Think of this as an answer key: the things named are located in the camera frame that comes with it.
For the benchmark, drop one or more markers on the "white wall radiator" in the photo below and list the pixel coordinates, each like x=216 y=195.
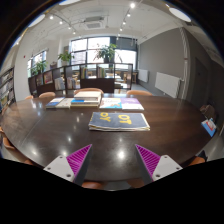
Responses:
x=168 y=84

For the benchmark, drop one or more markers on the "colourful open magazine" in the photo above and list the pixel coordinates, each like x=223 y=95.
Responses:
x=121 y=103

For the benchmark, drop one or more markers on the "white flat book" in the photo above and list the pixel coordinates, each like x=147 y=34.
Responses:
x=64 y=104

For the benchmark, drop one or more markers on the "orange chair far left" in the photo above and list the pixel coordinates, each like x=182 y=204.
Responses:
x=47 y=94

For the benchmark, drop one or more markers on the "orange chair near right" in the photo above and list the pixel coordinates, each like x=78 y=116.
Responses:
x=197 y=160

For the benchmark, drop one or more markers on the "orange chair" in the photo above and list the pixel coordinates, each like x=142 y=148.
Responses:
x=88 y=89
x=138 y=92
x=197 y=160
x=12 y=149
x=47 y=94

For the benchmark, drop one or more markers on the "orange chair near left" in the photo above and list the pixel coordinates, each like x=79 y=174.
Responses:
x=12 y=149

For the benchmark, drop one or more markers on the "potted plant far left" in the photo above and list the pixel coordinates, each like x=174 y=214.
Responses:
x=39 y=68

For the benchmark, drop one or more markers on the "dark low bookshelf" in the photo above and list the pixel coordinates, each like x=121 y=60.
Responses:
x=66 y=79

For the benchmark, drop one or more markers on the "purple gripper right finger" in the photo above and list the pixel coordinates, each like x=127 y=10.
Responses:
x=154 y=167

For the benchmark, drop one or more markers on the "blue box at right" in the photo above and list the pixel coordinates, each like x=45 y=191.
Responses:
x=209 y=126

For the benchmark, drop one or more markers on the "dark blue book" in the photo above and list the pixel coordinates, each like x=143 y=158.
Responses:
x=53 y=103

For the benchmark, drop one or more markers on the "folded navy yellow towel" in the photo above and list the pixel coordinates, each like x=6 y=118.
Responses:
x=106 y=121

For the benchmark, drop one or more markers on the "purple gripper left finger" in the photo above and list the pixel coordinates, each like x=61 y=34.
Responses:
x=73 y=167

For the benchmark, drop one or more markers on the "orange chair far middle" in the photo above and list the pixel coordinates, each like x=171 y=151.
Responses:
x=88 y=89

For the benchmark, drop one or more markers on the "potted plant centre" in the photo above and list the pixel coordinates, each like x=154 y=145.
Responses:
x=106 y=52

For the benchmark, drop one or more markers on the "ceiling air conditioner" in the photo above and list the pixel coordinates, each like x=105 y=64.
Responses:
x=96 y=22

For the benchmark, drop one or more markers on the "orange chair far right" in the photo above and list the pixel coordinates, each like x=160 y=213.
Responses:
x=138 y=92

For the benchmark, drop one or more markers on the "stack of books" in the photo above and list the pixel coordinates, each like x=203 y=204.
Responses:
x=86 y=98

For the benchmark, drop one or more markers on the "potted plant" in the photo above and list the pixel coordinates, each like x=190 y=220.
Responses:
x=65 y=58
x=106 y=52
x=39 y=68

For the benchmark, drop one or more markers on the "left wall bookshelf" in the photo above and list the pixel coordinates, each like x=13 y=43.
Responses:
x=7 y=95

